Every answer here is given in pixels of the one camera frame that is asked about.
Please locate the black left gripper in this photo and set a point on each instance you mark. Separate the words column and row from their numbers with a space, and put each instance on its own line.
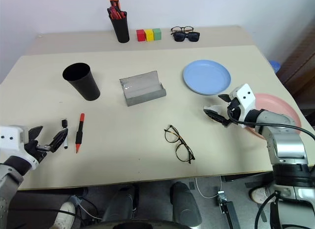
column 34, row 150

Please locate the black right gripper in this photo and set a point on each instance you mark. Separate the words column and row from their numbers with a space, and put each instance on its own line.
column 233, row 117

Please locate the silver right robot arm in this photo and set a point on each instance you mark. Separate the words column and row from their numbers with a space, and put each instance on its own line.
column 286, row 142

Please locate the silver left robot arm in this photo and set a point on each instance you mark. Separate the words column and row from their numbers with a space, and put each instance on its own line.
column 8, row 181

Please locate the black marker pen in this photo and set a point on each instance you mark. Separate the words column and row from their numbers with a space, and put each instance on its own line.
column 65, row 123

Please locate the blue plate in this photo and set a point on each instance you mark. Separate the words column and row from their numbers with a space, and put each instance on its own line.
column 206, row 77

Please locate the red and black pen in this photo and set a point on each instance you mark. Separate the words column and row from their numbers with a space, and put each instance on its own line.
column 79, row 134

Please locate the tortoiseshell round glasses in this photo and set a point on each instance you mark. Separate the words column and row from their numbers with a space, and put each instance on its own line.
column 182, row 141

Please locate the pink plate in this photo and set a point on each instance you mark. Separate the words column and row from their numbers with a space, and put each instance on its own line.
column 278, row 103

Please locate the empty black cup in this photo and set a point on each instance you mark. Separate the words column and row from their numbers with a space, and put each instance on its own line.
column 85, row 85

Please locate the blue container lid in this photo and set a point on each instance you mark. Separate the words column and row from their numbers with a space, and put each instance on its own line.
column 275, row 66

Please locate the open grey glasses case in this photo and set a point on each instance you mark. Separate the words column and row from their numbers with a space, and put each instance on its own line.
column 142, row 91

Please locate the white sneaker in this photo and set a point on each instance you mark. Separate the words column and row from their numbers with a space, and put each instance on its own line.
column 259, row 194
column 64, row 215

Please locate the black sunglasses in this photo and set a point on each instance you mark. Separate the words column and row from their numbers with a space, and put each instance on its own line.
column 179, row 37

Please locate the brown wooden cabinet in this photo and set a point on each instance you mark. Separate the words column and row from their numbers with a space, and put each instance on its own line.
column 300, row 66

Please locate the green cube block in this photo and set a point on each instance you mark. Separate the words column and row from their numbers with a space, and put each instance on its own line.
column 157, row 34

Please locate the dark rounded robot leg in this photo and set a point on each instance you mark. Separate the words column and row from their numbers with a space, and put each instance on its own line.
column 184, row 204
column 120, row 204

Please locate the yellow cube block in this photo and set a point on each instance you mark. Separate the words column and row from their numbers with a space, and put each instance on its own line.
column 149, row 35

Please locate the red cube block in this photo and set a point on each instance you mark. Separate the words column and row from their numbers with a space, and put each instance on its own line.
column 140, row 35

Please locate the dark rounded robot waist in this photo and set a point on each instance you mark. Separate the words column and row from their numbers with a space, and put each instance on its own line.
column 135, row 225

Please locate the black tool holder cup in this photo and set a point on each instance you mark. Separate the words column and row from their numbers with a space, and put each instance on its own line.
column 120, row 29

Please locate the red black screwdriver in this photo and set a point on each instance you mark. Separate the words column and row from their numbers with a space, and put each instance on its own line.
column 112, row 13
column 121, row 14

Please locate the orange capped screwdriver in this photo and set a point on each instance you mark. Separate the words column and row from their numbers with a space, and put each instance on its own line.
column 114, row 3

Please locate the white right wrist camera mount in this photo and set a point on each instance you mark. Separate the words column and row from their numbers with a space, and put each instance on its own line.
column 244, row 97

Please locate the black table frame bar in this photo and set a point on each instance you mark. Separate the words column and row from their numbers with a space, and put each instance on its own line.
column 246, row 176

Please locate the thin dark frame glasses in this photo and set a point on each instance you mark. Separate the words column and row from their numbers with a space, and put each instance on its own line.
column 182, row 29

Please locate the black metal bracket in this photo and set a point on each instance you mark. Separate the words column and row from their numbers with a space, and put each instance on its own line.
column 227, row 209

